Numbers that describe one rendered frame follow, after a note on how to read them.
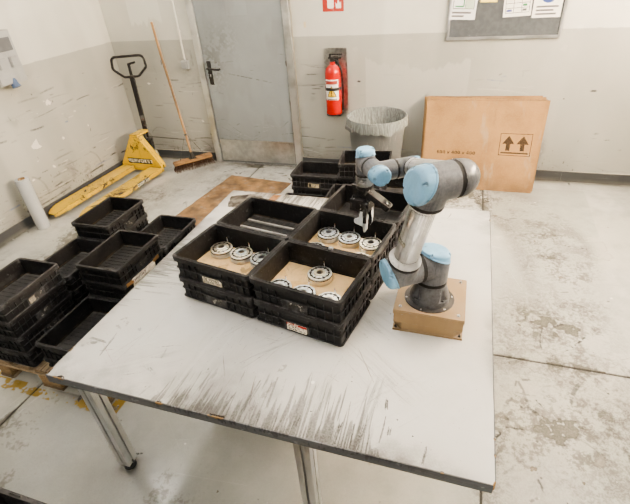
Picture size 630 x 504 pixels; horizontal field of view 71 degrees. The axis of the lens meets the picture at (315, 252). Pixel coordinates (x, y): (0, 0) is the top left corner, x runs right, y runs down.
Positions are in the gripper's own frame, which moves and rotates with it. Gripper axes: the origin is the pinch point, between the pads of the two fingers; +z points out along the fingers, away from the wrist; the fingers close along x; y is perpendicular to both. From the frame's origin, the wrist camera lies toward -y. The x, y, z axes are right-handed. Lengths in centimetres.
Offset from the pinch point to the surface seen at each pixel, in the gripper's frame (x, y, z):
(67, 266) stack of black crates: 25, 198, 65
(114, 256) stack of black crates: 15, 161, 53
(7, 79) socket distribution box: -74, 351, -15
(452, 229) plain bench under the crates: -53, -27, 27
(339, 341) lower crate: 47, -7, 22
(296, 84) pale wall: -252, 175, 23
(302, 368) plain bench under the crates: 62, 1, 25
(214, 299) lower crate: 47, 52, 22
